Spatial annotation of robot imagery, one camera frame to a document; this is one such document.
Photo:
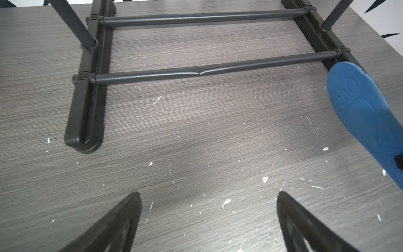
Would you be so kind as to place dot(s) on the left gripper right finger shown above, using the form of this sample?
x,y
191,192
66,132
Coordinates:
x,y
303,232

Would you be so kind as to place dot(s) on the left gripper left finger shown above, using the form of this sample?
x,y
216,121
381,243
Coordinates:
x,y
114,232

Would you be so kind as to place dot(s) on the blue foam insole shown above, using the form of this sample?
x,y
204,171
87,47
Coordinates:
x,y
364,112

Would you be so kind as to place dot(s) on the black garment rack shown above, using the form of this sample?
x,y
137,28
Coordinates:
x,y
85,125

